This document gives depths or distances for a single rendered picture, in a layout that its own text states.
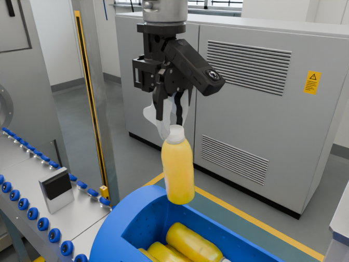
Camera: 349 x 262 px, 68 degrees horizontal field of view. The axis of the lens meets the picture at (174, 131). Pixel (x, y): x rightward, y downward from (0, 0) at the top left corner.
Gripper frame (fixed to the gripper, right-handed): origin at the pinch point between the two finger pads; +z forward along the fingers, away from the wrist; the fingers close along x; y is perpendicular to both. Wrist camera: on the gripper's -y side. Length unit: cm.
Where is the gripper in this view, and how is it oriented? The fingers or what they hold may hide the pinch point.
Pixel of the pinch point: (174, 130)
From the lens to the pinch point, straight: 52.4
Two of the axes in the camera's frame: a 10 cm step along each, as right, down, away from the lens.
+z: 0.0, 8.8, 4.8
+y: -7.8, -3.0, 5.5
